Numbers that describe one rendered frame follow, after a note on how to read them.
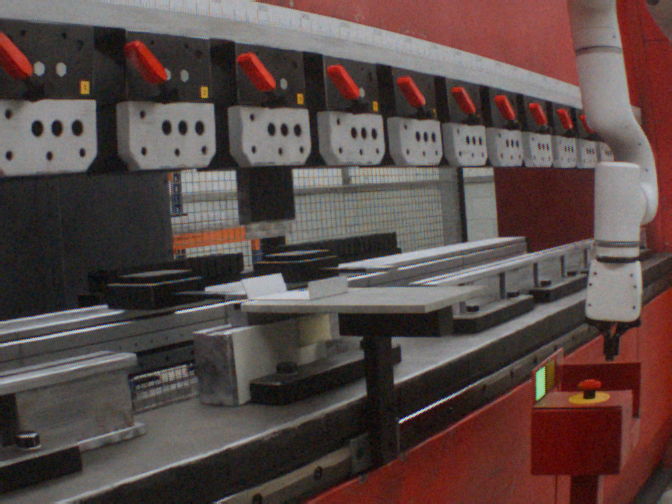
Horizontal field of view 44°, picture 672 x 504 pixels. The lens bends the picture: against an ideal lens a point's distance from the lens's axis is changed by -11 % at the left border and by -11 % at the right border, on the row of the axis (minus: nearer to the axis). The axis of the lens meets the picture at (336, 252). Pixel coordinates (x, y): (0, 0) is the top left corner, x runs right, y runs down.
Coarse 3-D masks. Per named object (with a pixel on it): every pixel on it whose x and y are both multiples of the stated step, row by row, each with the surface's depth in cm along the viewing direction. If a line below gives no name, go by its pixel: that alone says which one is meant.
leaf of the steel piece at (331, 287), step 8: (328, 280) 118; (336, 280) 120; (344, 280) 121; (312, 288) 115; (320, 288) 117; (328, 288) 118; (336, 288) 120; (344, 288) 121; (264, 296) 122; (272, 296) 122; (280, 296) 121; (288, 296) 120; (296, 296) 120; (304, 296) 119; (312, 296) 115; (320, 296) 117; (328, 296) 118
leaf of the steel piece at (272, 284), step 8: (248, 280) 122; (256, 280) 123; (264, 280) 125; (272, 280) 126; (280, 280) 127; (248, 288) 121; (256, 288) 123; (264, 288) 124; (272, 288) 125; (280, 288) 127; (248, 296) 121; (256, 296) 122
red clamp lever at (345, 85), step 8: (328, 72) 126; (336, 72) 125; (344, 72) 126; (336, 80) 126; (344, 80) 126; (344, 88) 127; (352, 88) 128; (344, 96) 129; (352, 96) 128; (352, 104) 132; (360, 104) 130; (368, 104) 130; (352, 112) 132; (360, 112) 131; (368, 112) 130
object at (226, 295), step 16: (160, 272) 137; (176, 272) 135; (192, 272) 138; (112, 288) 134; (128, 288) 132; (144, 288) 130; (160, 288) 131; (176, 288) 134; (192, 288) 137; (112, 304) 135; (128, 304) 132; (144, 304) 130; (160, 304) 130; (176, 304) 133
